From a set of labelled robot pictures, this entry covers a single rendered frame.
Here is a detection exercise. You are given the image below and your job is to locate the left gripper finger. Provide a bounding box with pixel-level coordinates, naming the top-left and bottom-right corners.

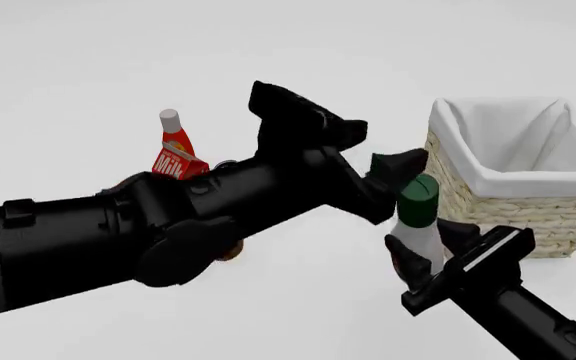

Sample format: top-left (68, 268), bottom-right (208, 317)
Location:
top-left (365, 147), bottom-right (430, 195)

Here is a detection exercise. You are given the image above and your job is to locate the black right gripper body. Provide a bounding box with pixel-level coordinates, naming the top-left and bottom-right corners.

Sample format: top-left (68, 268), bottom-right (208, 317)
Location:
top-left (400, 225), bottom-right (537, 318)

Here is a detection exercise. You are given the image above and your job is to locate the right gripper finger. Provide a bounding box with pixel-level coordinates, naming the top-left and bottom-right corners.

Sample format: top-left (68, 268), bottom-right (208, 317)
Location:
top-left (384, 234), bottom-right (434, 292)
top-left (437, 218), bottom-right (482, 259)

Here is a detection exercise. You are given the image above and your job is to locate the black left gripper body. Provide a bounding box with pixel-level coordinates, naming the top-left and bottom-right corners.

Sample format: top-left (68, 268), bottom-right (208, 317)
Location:
top-left (319, 145), bottom-right (399, 227)

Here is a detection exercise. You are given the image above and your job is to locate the white green-capped salad dressing bottle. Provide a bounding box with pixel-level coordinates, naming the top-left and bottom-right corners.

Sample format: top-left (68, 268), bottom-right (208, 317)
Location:
top-left (385, 173), bottom-right (444, 277)

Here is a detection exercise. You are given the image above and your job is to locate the woven wicker basket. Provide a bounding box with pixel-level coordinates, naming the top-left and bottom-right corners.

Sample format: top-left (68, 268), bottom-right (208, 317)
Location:
top-left (423, 96), bottom-right (576, 260)

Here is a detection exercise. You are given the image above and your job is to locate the white cloth basket liner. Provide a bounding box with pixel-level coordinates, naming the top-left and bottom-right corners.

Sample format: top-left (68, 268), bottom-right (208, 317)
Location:
top-left (428, 96), bottom-right (576, 199)

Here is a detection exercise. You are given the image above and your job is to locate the brown round object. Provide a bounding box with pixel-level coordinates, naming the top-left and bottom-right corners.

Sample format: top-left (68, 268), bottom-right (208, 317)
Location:
top-left (216, 239), bottom-right (246, 263)

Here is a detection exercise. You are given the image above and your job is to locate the red milk carton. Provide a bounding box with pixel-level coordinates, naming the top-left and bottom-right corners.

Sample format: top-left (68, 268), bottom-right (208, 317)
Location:
top-left (151, 140), bottom-right (211, 182)

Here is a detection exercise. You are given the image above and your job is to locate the red ketchup bottle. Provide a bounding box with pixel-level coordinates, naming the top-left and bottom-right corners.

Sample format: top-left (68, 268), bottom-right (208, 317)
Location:
top-left (158, 108), bottom-right (197, 159)

